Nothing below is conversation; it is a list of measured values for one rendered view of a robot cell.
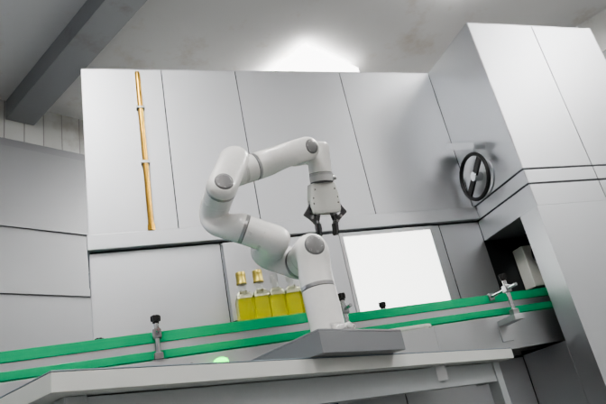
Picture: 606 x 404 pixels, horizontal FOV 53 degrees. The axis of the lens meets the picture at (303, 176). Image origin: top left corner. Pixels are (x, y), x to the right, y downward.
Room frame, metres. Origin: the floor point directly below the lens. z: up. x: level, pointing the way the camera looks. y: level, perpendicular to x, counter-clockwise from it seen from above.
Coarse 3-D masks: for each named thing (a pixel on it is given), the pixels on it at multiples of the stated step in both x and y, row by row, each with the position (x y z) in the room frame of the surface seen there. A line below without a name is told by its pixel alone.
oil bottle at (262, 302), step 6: (252, 294) 2.03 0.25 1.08; (258, 294) 2.01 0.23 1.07; (264, 294) 2.01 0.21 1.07; (258, 300) 2.00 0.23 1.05; (264, 300) 2.01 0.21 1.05; (270, 300) 2.02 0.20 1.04; (258, 306) 2.00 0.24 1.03; (264, 306) 2.01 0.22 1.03; (270, 306) 2.02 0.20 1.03; (258, 312) 2.00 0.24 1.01; (264, 312) 2.01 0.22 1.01; (270, 312) 2.02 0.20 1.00
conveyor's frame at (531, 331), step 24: (528, 312) 2.35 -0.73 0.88; (552, 312) 2.39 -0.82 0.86; (456, 336) 2.23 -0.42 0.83; (480, 336) 2.26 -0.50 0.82; (528, 336) 2.34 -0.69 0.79; (552, 336) 2.37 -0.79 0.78; (168, 360) 1.77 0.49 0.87; (192, 360) 1.79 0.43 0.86; (240, 360) 1.85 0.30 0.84; (0, 384) 1.61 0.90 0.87
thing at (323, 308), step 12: (312, 288) 1.59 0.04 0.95; (324, 288) 1.59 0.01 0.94; (312, 300) 1.59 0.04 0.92; (324, 300) 1.59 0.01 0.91; (336, 300) 1.61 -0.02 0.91; (312, 312) 1.59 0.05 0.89; (324, 312) 1.58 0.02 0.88; (336, 312) 1.60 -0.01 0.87; (312, 324) 1.60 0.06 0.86; (324, 324) 1.58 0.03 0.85; (336, 324) 1.58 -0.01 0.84; (348, 324) 1.55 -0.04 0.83
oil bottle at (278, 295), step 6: (276, 288) 2.04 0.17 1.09; (270, 294) 2.03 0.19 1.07; (276, 294) 2.03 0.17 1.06; (282, 294) 2.04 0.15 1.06; (276, 300) 2.03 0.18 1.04; (282, 300) 2.04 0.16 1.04; (276, 306) 2.03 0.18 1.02; (282, 306) 2.04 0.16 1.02; (288, 306) 2.05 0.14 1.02; (276, 312) 2.03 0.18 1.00; (282, 312) 2.04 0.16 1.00; (288, 312) 2.04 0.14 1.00
